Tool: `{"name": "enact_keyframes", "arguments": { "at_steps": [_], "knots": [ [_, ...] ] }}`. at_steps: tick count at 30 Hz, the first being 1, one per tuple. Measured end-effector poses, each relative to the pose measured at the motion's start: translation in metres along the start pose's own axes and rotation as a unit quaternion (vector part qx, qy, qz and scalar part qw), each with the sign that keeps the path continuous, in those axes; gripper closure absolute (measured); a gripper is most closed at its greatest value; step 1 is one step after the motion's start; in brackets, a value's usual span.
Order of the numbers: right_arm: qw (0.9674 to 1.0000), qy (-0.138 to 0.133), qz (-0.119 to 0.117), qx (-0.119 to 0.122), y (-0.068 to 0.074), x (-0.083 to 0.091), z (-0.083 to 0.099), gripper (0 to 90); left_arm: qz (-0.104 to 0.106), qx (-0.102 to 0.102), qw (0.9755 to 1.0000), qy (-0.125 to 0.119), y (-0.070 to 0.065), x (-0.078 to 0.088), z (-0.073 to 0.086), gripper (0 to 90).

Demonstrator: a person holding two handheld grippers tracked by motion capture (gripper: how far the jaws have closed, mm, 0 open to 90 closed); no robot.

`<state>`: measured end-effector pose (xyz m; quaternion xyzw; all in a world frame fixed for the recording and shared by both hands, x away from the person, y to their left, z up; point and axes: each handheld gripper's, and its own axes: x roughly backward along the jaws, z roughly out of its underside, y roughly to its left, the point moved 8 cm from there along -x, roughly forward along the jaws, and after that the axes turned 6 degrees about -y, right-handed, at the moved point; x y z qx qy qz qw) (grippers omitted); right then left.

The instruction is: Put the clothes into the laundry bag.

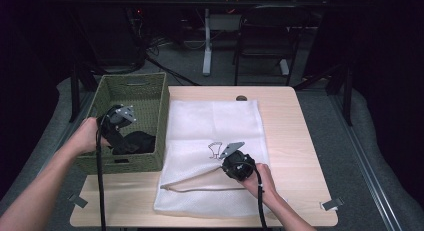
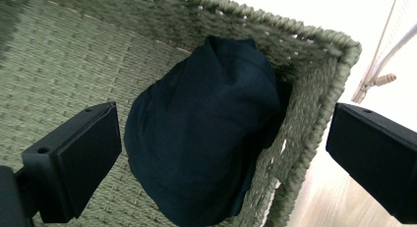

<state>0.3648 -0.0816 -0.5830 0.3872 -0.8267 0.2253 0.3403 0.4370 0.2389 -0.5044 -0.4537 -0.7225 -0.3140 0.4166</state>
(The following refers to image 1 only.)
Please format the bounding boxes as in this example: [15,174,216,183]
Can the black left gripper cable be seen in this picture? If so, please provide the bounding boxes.
[95,114,108,231]

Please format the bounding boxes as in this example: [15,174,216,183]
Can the black metal chair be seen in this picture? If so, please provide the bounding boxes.
[233,5,311,87]

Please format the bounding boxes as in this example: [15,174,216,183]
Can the white mesh laundry bag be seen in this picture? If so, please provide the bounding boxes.
[153,99,288,220]

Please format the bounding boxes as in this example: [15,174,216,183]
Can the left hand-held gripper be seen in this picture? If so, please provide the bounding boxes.
[96,104,138,153]

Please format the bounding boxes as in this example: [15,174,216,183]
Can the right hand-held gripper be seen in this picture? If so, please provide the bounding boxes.
[218,141,257,183]

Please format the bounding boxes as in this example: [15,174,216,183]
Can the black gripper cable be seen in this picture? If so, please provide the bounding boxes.
[95,114,108,231]
[252,165,270,231]

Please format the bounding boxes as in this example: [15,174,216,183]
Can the black cloth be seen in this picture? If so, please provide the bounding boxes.
[112,130,157,156]

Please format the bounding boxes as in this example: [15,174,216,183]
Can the person's left hand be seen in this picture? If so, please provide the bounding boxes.
[71,116,111,157]

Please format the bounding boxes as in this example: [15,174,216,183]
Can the grey table clip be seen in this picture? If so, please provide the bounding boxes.
[320,197,345,211]
[68,194,88,209]

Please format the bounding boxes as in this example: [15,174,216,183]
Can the person's right hand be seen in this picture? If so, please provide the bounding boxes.
[238,162,279,209]

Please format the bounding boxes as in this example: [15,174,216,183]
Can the white desk leg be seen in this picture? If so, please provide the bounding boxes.
[202,7,213,77]

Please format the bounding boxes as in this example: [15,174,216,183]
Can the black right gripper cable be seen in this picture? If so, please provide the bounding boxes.
[252,165,270,231]

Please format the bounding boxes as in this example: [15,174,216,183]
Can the black metal stand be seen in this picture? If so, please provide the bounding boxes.
[68,62,82,124]
[342,64,354,127]

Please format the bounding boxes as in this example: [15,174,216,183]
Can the green woven basket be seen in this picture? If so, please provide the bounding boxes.
[74,72,171,175]

